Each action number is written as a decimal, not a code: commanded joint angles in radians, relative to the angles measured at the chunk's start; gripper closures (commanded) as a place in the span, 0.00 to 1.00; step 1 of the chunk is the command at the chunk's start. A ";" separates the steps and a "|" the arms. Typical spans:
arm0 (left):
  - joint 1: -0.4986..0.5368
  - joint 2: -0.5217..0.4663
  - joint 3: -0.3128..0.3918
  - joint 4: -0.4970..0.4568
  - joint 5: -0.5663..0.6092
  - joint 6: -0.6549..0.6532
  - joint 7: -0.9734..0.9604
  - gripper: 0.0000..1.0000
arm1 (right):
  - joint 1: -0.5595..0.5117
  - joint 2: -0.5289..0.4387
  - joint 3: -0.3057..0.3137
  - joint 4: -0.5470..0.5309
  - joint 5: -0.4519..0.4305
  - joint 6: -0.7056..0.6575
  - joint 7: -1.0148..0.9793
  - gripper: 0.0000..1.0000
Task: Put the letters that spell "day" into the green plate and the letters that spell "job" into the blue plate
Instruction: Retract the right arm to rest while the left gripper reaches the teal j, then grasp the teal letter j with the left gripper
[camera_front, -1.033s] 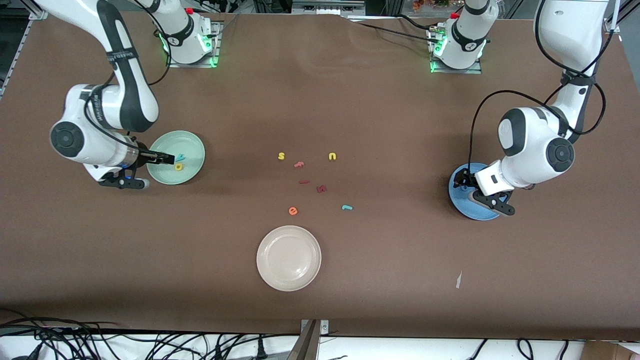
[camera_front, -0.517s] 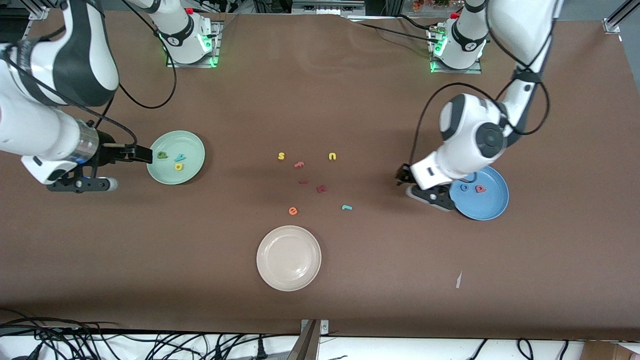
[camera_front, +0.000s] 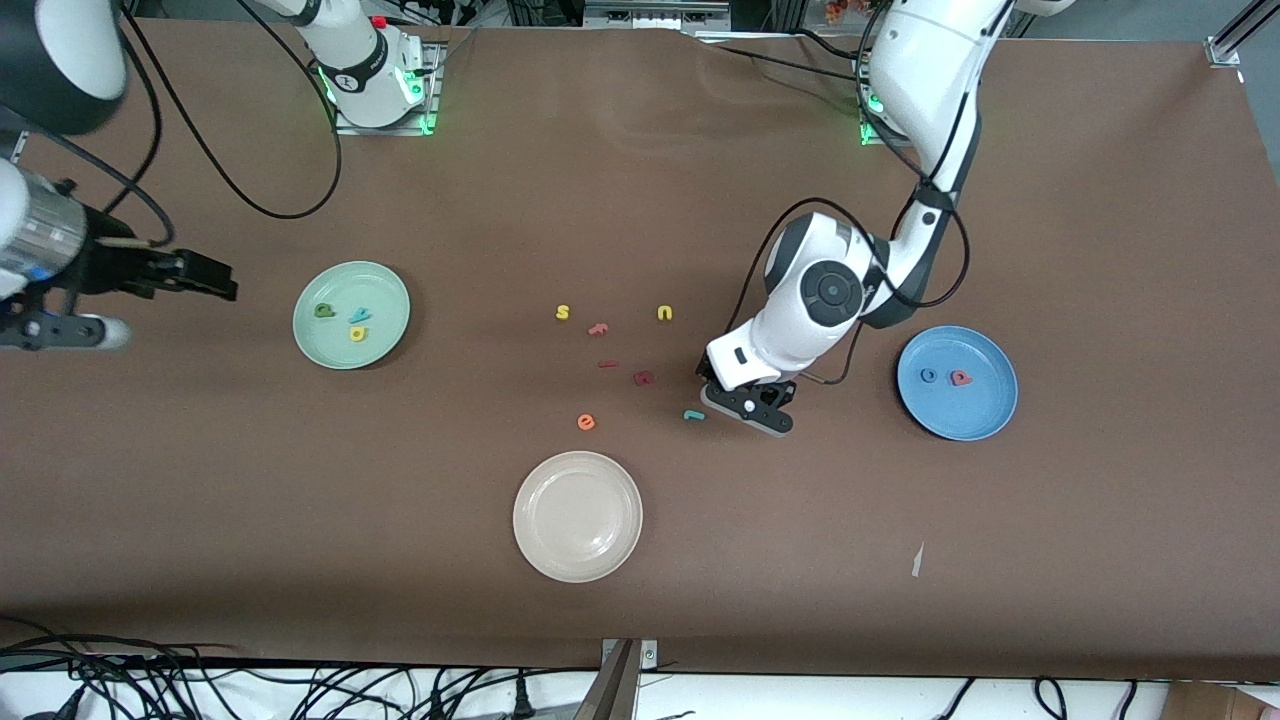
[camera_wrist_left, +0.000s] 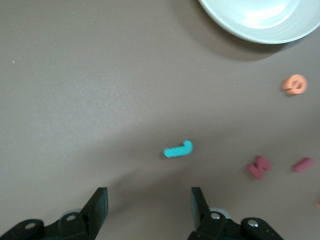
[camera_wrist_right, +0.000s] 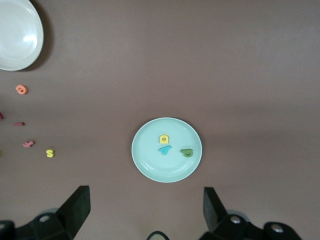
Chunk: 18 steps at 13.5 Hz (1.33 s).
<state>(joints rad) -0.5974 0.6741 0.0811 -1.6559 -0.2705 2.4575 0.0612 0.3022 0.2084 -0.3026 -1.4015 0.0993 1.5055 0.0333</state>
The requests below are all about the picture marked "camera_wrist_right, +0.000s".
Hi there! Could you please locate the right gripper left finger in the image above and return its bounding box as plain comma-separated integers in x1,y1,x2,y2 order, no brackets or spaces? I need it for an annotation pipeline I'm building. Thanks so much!
0,185,91,240

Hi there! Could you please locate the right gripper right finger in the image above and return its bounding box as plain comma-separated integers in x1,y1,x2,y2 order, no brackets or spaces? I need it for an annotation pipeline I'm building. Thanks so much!
197,186,303,240

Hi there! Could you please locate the green letter p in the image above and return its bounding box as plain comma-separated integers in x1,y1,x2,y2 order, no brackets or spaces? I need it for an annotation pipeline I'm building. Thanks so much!
180,147,194,158

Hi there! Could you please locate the teal letter y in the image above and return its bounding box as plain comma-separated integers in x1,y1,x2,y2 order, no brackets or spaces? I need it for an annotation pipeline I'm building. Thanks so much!
157,145,173,156

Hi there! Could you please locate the light green plate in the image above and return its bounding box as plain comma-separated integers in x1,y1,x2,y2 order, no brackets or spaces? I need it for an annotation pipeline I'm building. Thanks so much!
131,117,203,184

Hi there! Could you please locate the orange letter e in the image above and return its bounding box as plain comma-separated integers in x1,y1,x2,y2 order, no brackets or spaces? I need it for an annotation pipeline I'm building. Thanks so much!
15,84,29,95

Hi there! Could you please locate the brown table cover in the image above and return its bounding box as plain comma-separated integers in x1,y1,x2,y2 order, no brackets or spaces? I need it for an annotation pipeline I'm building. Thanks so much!
0,0,320,240

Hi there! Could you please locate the cream white plate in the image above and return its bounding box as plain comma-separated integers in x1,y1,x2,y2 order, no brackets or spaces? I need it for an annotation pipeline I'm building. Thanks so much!
0,0,45,72

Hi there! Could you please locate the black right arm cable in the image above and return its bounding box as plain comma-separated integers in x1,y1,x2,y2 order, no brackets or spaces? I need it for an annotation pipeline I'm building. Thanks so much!
146,230,171,240

